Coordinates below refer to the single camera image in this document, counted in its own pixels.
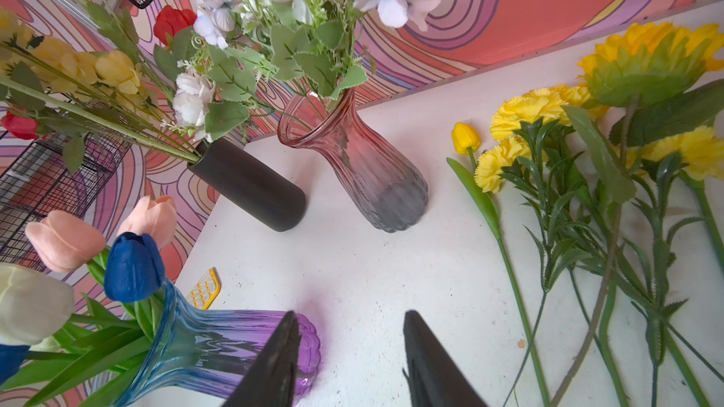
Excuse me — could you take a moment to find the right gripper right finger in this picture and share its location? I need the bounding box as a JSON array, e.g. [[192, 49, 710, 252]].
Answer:
[[403, 310, 486, 407]]

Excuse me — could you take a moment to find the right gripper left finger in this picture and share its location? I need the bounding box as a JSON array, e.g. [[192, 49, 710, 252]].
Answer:
[[222, 311, 301, 407]]

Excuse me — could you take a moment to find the purple glass tulip vase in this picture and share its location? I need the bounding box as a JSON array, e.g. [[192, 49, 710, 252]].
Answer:
[[114, 281, 322, 406]]

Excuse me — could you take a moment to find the yellow carnation stem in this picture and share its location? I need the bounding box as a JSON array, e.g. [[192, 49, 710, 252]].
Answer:
[[627, 125, 723, 406], [474, 137, 551, 406], [490, 84, 608, 292]]

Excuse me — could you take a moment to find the sunflower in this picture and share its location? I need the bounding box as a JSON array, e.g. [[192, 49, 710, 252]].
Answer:
[[552, 23, 723, 404]]

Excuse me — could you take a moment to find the black vase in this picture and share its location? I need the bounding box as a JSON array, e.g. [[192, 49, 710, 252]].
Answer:
[[188, 139, 307, 232]]

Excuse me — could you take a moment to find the red grey glass vase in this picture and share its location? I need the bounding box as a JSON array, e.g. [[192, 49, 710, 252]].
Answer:
[[277, 89, 429, 233]]

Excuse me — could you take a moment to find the yellow calculator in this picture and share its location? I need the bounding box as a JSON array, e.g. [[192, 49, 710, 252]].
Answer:
[[186, 268, 222, 310]]

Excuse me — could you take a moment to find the blue tulip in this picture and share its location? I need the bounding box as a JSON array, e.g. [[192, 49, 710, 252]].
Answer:
[[104, 232, 166, 303]]

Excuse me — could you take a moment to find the tulip bunch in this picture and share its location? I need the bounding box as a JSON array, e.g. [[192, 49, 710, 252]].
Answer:
[[1, 196, 177, 406]]

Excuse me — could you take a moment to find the yellow and lilac bouquet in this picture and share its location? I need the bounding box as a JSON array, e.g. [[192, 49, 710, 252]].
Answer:
[[170, 0, 441, 142]]

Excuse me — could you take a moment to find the mixed rose bouquet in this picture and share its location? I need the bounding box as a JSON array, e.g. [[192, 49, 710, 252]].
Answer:
[[1, 0, 201, 171]]

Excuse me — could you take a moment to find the left black wire basket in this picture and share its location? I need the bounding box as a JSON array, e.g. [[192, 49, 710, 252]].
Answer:
[[1, 134, 131, 271]]

